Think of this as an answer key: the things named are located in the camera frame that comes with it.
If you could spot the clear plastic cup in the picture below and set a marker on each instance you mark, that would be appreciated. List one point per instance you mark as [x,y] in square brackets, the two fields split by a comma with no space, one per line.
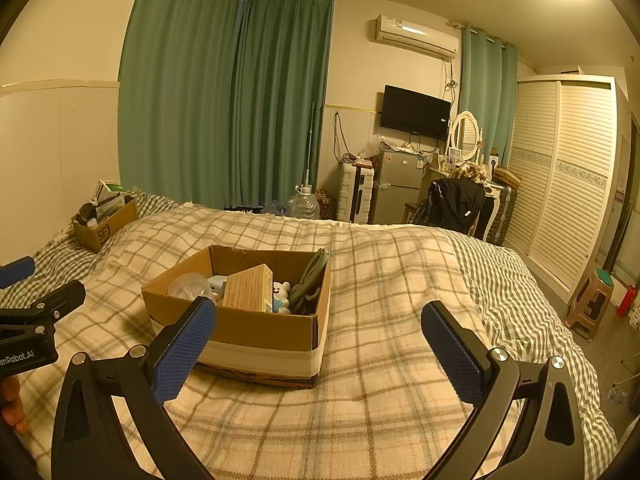
[190,285]

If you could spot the narrow light green curtain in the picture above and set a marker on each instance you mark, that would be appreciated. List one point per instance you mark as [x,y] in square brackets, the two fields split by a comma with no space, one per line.
[487,95]

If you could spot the grey checked bed sheet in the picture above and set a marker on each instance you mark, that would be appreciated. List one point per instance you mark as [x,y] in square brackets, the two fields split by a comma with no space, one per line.
[520,310]

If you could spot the black jacket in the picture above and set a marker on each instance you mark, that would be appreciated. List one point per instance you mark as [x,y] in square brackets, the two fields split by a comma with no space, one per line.
[452,205]

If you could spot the white oval mirror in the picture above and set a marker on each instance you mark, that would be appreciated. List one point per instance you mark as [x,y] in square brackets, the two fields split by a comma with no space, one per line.
[465,132]

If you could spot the white air conditioner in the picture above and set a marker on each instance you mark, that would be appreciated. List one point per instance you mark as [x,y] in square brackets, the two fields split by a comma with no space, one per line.
[415,35]

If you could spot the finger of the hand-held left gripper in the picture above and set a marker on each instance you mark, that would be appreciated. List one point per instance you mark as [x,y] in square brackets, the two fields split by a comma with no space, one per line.
[17,269]
[60,297]

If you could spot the light blue small case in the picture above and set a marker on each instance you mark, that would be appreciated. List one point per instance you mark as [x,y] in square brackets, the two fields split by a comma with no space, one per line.
[217,284]

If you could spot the small cardboard box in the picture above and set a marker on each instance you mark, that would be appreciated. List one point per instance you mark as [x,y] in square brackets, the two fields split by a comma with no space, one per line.
[107,232]

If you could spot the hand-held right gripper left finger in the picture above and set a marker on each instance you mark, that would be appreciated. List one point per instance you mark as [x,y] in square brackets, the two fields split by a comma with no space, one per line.
[182,355]

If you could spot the grey small fridge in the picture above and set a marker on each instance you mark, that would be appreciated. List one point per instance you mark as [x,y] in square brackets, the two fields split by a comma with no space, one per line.
[395,187]

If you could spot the white mop pole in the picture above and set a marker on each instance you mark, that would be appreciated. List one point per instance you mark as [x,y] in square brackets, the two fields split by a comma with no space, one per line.
[310,145]

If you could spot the brown patterned bag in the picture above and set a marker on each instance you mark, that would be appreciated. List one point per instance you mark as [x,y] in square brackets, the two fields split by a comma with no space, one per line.
[326,204]

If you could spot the white toy figure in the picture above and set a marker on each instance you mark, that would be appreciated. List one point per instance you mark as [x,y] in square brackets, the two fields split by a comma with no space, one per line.
[281,296]

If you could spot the large clear water bottle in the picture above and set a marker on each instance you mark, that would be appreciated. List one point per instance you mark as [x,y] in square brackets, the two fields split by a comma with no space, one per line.
[304,205]

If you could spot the green and white carton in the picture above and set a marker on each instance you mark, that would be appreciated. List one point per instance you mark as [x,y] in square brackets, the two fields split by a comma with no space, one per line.
[107,190]

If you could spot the grey tape roll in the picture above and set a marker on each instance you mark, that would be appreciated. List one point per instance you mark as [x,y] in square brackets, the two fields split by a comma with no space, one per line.
[312,272]

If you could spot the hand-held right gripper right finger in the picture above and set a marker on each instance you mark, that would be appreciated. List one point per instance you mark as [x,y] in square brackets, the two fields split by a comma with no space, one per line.
[452,355]

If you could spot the tan cardboard carton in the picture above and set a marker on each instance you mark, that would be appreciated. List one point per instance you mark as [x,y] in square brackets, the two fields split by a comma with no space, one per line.
[247,287]

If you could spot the white suitcase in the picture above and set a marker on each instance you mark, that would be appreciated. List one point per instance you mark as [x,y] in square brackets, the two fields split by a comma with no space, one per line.
[352,192]

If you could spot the person's left hand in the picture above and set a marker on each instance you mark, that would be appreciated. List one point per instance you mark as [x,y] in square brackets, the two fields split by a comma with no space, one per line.
[12,405]

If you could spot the brown plastic stool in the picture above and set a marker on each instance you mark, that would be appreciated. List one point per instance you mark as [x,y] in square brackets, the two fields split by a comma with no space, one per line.
[590,302]

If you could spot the wide green curtain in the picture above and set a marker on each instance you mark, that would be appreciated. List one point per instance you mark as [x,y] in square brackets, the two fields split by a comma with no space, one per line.
[180,85]

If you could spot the red fire extinguisher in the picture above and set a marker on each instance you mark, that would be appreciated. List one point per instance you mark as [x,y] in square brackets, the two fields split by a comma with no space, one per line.
[626,302]

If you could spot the dark suitcase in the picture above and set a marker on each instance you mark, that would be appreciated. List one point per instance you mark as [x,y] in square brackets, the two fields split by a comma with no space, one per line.
[500,215]

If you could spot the white louvred wardrobe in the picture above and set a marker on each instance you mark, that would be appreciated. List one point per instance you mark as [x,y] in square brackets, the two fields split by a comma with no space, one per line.
[565,175]

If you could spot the black wall television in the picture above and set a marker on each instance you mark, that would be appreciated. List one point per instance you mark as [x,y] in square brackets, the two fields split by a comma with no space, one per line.
[415,112]

